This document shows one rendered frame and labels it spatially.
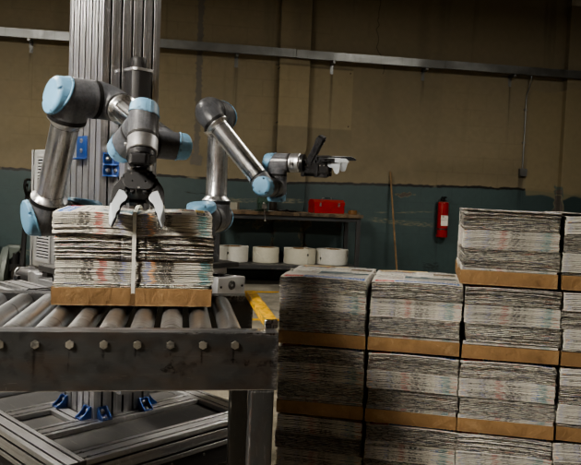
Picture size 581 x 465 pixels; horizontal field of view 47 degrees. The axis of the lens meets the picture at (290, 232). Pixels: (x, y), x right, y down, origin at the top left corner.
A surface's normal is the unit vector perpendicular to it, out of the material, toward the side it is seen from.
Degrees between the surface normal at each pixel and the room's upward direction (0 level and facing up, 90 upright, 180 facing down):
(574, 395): 90
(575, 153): 90
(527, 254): 90
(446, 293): 90
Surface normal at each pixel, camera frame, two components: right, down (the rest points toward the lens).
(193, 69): 0.16, 0.06
